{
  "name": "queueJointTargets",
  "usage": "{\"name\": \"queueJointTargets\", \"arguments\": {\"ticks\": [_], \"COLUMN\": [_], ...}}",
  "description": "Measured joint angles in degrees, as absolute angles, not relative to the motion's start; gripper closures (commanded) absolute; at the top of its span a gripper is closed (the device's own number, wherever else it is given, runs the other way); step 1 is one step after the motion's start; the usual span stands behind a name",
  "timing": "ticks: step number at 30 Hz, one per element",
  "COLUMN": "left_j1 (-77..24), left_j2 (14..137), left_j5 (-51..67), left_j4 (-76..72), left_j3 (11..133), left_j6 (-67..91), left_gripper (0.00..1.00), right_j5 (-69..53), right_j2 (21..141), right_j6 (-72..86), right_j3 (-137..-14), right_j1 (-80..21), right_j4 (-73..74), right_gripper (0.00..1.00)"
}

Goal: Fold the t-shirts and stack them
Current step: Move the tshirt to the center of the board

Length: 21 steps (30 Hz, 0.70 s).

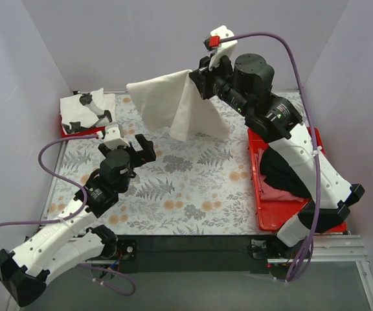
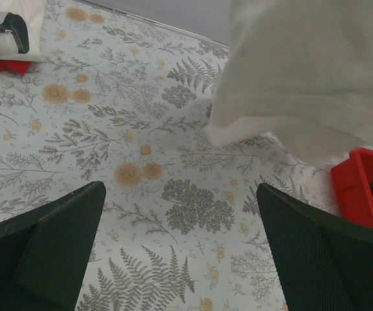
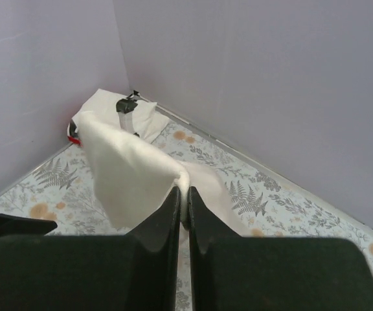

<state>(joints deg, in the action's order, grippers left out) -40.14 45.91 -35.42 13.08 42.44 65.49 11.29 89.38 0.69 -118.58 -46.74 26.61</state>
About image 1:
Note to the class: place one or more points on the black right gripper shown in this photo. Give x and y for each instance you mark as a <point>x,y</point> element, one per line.
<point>201,83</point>

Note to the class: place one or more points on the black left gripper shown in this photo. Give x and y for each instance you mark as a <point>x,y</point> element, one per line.
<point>129,151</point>

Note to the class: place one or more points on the cream white t-shirt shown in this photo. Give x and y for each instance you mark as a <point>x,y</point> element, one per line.
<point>173,101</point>

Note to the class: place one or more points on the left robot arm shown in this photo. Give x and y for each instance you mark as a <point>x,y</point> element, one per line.
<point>68,239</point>

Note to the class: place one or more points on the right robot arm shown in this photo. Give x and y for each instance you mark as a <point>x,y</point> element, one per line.
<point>245,85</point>

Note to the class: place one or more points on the small red tray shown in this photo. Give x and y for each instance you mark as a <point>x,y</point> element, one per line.
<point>84,123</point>

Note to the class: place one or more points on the folded white printed t-shirt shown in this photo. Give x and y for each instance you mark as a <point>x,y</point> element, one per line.
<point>95,101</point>

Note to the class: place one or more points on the floral patterned table mat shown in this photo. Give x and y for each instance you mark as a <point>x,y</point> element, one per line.
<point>202,186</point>

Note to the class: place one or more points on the black garment in bin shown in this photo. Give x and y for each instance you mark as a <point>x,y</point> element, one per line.
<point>277,174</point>

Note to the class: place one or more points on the pink garment in bin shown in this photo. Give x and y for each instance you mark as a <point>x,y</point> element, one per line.
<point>269,194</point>

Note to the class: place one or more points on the large red bin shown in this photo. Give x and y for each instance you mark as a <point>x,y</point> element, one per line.
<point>272,215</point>

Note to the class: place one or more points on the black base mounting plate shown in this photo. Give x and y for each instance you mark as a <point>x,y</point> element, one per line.
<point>198,253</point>

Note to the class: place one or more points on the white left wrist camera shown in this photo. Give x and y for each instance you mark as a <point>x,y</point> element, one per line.
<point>114,136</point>

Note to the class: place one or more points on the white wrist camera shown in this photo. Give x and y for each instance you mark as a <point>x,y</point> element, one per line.
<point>220,43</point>
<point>114,136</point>

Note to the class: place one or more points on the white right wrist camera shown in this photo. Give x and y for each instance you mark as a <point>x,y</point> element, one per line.
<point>220,43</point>

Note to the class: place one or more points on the aluminium frame rail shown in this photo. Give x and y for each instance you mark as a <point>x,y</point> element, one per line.
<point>338,277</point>

